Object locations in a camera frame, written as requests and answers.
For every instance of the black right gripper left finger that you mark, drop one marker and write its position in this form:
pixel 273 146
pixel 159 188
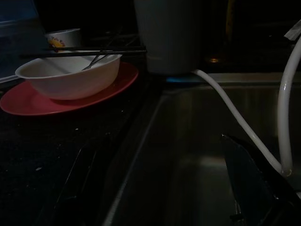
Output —
pixel 70 188

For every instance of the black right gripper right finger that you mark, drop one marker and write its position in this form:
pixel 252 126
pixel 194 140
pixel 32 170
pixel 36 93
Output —
pixel 254 188

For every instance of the stainless steel sink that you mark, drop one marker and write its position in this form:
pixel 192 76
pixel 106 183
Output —
pixel 188 141

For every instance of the pink plate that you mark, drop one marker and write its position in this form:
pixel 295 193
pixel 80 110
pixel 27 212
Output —
pixel 113 91

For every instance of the white bowl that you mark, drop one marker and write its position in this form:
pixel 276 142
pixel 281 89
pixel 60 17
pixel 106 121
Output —
pixel 70 82

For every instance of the black chopstick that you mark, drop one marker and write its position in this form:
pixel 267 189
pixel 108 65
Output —
pixel 94 48
pixel 82 54

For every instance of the white printed mug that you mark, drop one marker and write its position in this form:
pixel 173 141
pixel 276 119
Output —
pixel 68 37

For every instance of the faucet wrapped in white cloth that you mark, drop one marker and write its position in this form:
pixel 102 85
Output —
pixel 292 31

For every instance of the blue plastic container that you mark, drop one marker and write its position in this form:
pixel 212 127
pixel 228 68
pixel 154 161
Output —
pixel 18 35

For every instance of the yellow oil bottle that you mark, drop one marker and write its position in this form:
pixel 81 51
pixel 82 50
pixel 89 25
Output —
pixel 229 26

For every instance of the grey canister with red label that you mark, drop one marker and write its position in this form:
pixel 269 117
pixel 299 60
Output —
pixel 169 42

